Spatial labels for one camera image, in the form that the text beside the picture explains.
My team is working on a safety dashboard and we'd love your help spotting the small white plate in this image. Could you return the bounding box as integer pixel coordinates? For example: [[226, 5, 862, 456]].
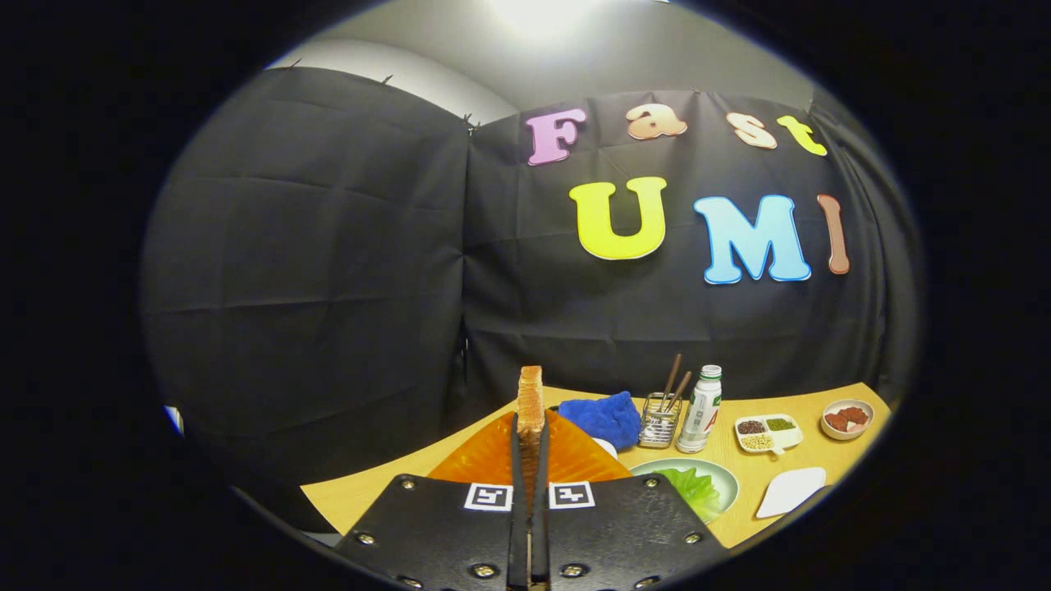
[[755, 467, 828, 520]]

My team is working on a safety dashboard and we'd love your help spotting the white round meat plate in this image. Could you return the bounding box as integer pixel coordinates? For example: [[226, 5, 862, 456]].
[[821, 399, 875, 442]]

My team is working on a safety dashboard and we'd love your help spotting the white divided dish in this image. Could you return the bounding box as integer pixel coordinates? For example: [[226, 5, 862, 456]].
[[733, 413, 804, 456]]

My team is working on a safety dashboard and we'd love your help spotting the metal wire holder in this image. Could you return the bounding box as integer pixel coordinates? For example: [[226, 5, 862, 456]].
[[638, 392, 682, 450]]

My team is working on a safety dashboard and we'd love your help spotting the toasted bread slice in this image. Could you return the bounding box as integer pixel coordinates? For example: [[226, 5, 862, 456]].
[[517, 365, 546, 493]]

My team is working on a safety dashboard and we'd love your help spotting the black backdrop cloth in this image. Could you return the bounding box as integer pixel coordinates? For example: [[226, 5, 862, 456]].
[[140, 66, 920, 534]]

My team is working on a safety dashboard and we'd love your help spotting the green lettuce leaf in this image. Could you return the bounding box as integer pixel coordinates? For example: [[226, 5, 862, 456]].
[[657, 467, 722, 523]]

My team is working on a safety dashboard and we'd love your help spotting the white drink bottle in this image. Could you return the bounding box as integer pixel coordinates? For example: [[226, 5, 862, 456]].
[[676, 364, 723, 455]]

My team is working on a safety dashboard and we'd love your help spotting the blue cloth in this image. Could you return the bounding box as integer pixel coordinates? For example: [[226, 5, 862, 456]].
[[558, 391, 642, 451]]

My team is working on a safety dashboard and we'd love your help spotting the light green plate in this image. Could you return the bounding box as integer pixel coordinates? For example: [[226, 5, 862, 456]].
[[628, 458, 740, 526]]

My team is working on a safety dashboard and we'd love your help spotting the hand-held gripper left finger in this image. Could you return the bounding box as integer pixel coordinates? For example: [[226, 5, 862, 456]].
[[333, 410, 530, 591]]

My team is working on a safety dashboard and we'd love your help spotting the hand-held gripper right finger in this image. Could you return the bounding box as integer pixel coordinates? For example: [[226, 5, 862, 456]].
[[530, 408, 732, 591]]

